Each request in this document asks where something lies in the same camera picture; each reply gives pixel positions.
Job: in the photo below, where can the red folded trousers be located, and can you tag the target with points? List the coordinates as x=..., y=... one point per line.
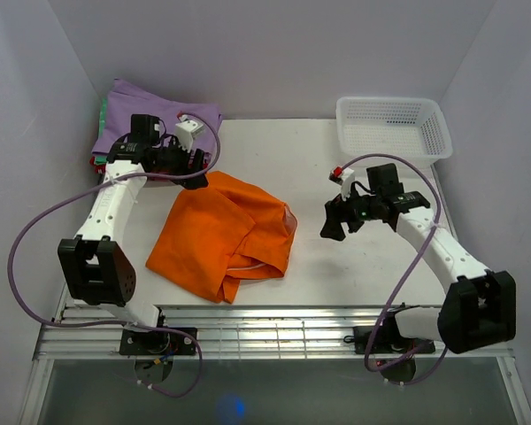
x=98, y=163

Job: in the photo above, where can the green folded trousers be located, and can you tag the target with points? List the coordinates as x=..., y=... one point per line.
x=101, y=117

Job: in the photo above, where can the aluminium frame rail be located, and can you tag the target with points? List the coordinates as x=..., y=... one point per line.
x=264, y=365

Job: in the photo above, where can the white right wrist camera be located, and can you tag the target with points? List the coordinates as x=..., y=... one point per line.
x=344, y=177

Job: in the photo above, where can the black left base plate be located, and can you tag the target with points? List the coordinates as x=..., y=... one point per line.
x=139, y=343

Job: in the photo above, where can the white plastic basket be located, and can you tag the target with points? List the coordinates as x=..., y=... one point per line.
x=408, y=127

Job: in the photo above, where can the purple folded trousers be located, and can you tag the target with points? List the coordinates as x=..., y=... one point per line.
x=126, y=99

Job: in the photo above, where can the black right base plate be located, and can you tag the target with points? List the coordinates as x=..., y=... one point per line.
x=386, y=343

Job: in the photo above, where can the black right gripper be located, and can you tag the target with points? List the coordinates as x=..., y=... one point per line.
x=335, y=211

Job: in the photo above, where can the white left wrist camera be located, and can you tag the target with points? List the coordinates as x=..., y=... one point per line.
x=187, y=131

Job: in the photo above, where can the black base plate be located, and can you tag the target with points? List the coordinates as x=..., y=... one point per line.
x=139, y=343
x=386, y=343

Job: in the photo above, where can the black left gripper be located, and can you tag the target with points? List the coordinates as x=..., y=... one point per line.
x=197, y=165

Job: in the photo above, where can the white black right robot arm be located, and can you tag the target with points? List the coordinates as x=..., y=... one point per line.
x=479, y=308

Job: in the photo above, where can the orange trousers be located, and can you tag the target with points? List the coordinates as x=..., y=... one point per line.
x=215, y=238

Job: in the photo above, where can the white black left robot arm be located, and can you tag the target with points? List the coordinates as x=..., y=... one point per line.
x=96, y=269

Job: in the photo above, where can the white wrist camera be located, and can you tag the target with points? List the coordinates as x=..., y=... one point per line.
x=344, y=177
x=187, y=131

